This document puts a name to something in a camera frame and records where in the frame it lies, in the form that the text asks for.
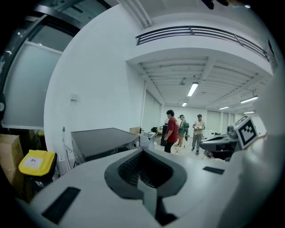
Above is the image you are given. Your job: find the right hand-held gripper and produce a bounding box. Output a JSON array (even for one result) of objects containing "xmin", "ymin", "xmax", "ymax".
[{"xmin": 199, "ymin": 115, "xmax": 260, "ymax": 161}]

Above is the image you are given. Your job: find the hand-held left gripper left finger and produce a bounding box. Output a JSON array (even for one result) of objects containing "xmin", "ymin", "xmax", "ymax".
[{"xmin": 28, "ymin": 148, "xmax": 161, "ymax": 228}]

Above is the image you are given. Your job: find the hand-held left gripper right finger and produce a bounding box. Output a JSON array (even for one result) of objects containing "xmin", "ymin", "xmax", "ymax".
[{"xmin": 142, "ymin": 148, "xmax": 243, "ymax": 228}]

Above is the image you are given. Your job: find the dark grey washing machine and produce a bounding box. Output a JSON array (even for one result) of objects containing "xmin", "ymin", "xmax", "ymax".
[{"xmin": 71, "ymin": 127, "xmax": 141, "ymax": 165}]

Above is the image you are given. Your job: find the clear plastic storage box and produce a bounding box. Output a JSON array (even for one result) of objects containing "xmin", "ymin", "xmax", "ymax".
[{"xmin": 139, "ymin": 131, "xmax": 157, "ymax": 150}]

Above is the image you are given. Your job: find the yellow plastic container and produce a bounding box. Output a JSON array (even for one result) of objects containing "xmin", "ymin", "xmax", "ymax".
[{"xmin": 18, "ymin": 149, "xmax": 58, "ymax": 202}]

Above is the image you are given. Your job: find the person's white shirt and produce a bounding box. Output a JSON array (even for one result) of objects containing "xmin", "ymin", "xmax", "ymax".
[{"xmin": 219, "ymin": 64, "xmax": 285, "ymax": 228}]

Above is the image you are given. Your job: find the black cabinet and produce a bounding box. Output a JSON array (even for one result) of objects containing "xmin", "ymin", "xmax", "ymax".
[{"xmin": 160, "ymin": 124, "xmax": 170, "ymax": 147}]

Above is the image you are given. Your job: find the brown cardboard box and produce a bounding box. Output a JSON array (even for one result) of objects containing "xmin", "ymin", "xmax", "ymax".
[{"xmin": 0, "ymin": 133, "xmax": 24, "ymax": 196}]

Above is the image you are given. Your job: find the black-framed glass partition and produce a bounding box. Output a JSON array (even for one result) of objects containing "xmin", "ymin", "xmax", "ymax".
[{"xmin": 0, "ymin": 4, "xmax": 111, "ymax": 131}]

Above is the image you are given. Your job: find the black metal railing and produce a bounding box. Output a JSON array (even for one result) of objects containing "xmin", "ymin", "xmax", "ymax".
[{"xmin": 135, "ymin": 25, "xmax": 270, "ymax": 62}]

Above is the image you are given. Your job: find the white drain hose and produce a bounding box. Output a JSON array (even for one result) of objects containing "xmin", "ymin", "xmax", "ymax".
[{"xmin": 61, "ymin": 126, "xmax": 75, "ymax": 172}]

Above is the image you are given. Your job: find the white ceiling cable tray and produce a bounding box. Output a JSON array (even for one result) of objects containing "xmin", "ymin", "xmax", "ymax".
[{"xmin": 117, "ymin": 0, "xmax": 153, "ymax": 29}]

